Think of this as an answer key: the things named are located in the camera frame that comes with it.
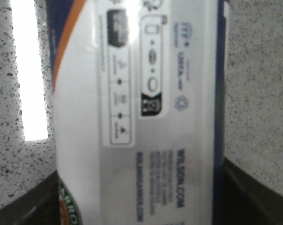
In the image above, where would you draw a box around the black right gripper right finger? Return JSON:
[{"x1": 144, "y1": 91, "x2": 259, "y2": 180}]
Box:
[{"x1": 222, "y1": 158, "x2": 283, "y2": 225}]

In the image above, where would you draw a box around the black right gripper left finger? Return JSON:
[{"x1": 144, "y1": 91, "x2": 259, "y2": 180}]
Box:
[{"x1": 0, "y1": 172, "x2": 60, "y2": 225}]

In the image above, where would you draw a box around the white blue tennis ball can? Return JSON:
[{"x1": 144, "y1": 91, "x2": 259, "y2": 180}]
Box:
[{"x1": 45, "y1": 0, "x2": 230, "y2": 225}]

